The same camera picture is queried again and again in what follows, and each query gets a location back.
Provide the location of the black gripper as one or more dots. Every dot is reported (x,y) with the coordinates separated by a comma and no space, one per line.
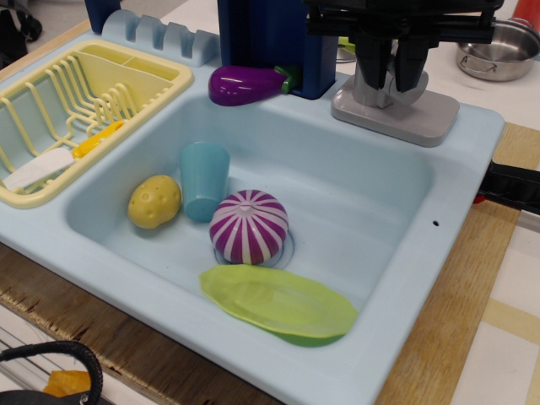
(372,25)

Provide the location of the grey toy faucet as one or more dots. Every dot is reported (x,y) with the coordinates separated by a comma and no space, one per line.
(417,116)

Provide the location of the dark blue plastic backboard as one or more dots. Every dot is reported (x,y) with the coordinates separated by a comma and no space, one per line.
(257,34)

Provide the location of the steel cooking pot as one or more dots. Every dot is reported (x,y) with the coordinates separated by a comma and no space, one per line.
(510,55)

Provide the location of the red cup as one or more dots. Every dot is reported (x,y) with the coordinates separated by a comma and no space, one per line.
(528,12)

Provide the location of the purple toy eggplant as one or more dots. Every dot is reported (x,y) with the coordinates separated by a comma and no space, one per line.
(240,85)

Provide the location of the black clamp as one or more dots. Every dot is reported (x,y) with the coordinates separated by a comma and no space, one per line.
(511,186)

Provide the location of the light blue toy sink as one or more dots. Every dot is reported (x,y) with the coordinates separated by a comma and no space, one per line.
(371,217)

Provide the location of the light blue plastic cup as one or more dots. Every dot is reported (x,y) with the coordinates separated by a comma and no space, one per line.
(204,169)

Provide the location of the purple white toy onion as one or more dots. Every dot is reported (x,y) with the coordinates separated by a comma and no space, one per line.
(249,227)

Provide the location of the green plastic plate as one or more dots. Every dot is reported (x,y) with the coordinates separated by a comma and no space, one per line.
(299,309)

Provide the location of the yellow toy potato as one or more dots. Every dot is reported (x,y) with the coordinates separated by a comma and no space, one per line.
(154,202)

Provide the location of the wooden base board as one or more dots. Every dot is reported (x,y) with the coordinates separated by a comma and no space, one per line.
(476,339)

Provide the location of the white yellow toy knife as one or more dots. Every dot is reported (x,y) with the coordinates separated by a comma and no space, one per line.
(55,160)

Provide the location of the yellow dish drying rack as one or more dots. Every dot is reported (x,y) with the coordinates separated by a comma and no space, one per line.
(62,117)

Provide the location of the black bag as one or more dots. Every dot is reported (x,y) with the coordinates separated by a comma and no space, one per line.
(14,38)

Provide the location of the orange plastic piece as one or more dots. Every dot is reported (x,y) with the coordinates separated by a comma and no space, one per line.
(63,383)

